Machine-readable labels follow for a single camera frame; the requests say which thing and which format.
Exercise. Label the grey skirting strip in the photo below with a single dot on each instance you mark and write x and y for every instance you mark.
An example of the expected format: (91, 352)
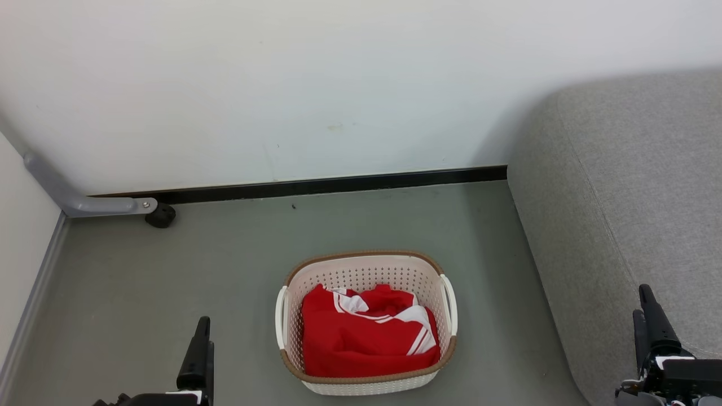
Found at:
(34, 299)

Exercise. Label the black round rubber foot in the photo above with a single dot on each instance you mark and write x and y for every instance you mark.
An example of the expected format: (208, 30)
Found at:
(161, 216)

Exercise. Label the black baseboard strip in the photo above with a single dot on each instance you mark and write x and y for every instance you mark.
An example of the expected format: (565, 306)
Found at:
(338, 184)

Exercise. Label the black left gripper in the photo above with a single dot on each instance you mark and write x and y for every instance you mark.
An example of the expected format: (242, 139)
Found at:
(152, 399)

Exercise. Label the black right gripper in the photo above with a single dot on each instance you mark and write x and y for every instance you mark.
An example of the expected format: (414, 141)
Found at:
(688, 378)

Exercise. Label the red and white garment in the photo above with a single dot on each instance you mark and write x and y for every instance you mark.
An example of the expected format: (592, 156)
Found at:
(361, 344)

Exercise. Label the grey metal leg with caster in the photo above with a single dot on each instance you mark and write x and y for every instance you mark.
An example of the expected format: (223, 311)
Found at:
(84, 204)

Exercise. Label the grey fabric sofa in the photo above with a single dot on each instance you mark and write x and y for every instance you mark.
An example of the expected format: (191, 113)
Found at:
(620, 197)

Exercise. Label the white perforated laundry basket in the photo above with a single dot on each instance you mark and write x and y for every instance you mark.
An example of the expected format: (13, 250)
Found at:
(366, 276)

